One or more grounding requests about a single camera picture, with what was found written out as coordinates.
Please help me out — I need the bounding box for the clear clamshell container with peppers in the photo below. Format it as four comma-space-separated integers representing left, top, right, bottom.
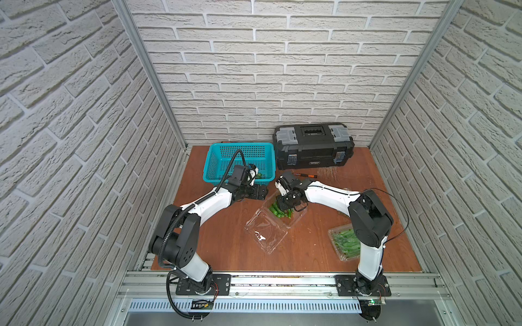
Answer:
245, 191, 307, 255

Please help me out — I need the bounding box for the teal plastic basket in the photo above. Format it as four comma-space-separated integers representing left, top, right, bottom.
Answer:
203, 142, 277, 185

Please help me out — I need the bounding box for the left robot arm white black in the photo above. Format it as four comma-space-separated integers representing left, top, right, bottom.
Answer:
149, 183, 268, 283

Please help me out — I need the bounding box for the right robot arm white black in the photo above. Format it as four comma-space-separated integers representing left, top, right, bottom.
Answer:
275, 172, 394, 296

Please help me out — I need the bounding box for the black toolbox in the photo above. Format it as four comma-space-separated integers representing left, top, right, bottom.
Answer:
273, 122, 355, 170

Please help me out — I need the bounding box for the clear pepper container near right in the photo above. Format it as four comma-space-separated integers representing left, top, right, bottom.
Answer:
328, 224, 360, 262

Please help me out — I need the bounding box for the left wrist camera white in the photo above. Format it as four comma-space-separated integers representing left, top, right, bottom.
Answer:
247, 164, 259, 180

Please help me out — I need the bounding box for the black corrugated cable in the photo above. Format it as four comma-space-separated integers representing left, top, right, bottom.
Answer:
158, 149, 248, 266

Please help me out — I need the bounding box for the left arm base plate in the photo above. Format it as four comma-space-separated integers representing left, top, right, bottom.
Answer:
175, 274, 232, 296

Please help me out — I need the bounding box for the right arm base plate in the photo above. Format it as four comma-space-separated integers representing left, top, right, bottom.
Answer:
334, 273, 392, 297

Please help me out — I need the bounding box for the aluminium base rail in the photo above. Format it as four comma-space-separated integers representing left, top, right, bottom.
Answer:
116, 271, 451, 314

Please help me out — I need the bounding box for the aluminium frame post left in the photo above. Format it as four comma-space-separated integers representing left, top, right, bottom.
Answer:
112, 0, 188, 149

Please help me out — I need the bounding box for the aluminium frame post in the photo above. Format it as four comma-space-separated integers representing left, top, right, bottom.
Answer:
368, 0, 464, 149
112, 0, 188, 149

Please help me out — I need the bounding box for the aluminium frame post right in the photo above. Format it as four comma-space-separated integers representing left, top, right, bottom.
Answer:
368, 0, 464, 149

